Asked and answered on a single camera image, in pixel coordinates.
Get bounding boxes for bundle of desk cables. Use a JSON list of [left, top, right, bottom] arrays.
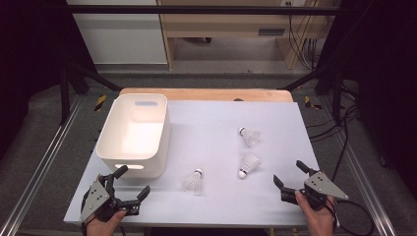
[[285, 1, 328, 71]]

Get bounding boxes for yellow black tape strip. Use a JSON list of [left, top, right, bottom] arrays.
[[93, 94, 108, 112], [304, 95, 323, 111]]

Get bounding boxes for person's right hand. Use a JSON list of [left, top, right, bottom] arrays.
[[294, 191, 337, 236]]

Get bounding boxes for white cabinet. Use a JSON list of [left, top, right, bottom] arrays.
[[66, 0, 168, 66]]

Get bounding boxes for white shuttlecock black band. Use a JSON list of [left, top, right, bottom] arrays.
[[181, 168, 205, 197], [238, 127, 262, 148]]

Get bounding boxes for white plastic storage bin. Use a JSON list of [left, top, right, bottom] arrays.
[[95, 92, 171, 180]]

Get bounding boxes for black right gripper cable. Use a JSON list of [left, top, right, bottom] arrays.
[[330, 196, 376, 236]]

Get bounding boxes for white shuttlecock plain cork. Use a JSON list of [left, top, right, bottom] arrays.
[[238, 154, 262, 180]]

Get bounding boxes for black floor cables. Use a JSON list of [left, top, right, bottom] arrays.
[[306, 82, 362, 185]]

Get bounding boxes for black metal stand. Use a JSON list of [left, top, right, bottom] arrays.
[[278, 62, 345, 126], [58, 62, 122, 126]]

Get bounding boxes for wooden table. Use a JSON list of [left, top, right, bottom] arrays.
[[118, 87, 294, 103]]

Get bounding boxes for black horizontal bar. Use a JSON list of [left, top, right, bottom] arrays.
[[65, 4, 342, 16]]

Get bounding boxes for white board sheet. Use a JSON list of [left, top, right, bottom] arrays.
[[63, 99, 340, 229]]

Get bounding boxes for black curtain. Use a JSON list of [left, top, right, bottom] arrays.
[[0, 0, 97, 158], [316, 0, 417, 191]]

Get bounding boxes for person's left hand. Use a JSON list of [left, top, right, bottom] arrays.
[[86, 210, 128, 236]]

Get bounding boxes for aluminium floor rail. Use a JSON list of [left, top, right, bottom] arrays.
[[319, 97, 397, 236], [0, 94, 85, 236]]

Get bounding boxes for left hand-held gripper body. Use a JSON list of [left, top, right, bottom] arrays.
[[80, 175, 141, 224]]

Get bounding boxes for light wooden desk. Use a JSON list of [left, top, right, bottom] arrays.
[[156, 0, 342, 71]]

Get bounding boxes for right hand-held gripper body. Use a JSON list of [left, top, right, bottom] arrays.
[[280, 170, 349, 210]]

